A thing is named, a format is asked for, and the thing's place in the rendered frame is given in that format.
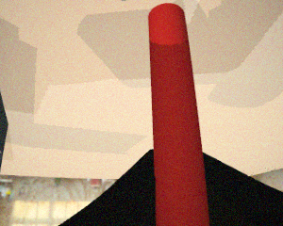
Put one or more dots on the red peg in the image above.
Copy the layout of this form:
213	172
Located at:
179	167

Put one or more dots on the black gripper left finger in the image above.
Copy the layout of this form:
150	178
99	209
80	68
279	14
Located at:
131	201

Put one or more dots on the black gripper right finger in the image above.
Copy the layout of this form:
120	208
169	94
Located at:
235	199

